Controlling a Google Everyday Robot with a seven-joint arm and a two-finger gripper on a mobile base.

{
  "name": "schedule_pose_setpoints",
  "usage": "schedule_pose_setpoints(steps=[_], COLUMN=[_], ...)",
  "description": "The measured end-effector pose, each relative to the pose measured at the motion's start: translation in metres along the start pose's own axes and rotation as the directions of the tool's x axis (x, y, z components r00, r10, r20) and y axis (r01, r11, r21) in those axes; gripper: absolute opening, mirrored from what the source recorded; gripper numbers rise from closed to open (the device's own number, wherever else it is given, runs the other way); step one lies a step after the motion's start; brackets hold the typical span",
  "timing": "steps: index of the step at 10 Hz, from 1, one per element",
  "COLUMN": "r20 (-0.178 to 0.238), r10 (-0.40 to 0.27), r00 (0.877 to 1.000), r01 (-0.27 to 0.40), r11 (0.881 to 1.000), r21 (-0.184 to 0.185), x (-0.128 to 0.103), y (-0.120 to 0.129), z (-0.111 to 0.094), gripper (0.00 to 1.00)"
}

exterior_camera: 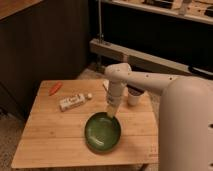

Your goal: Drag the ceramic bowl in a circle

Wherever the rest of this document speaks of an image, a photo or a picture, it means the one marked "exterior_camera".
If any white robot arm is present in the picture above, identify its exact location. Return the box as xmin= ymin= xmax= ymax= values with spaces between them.
xmin=105 ymin=63 xmax=213 ymax=171

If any green ceramic bowl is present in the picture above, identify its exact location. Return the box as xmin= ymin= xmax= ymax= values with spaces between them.
xmin=84 ymin=112 xmax=121 ymax=153

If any wooden folding table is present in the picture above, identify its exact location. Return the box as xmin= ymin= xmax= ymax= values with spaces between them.
xmin=12 ymin=79 xmax=158 ymax=169

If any orange carrot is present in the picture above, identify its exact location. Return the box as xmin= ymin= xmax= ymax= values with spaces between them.
xmin=49 ymin=82 xmax=63 ymax=96

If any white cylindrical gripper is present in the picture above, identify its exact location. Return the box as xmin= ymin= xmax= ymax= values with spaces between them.
xmin=106 ymin=81 xmax=126 ymax=118

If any metal shelf pole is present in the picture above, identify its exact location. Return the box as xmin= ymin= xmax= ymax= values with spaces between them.
xmin=97 ymin=0 xmax=103 ymax=43

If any wooden shelf beam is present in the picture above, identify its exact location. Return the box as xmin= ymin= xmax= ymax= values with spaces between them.
xmin=89 ymin=39 xmax=191 ymax=75

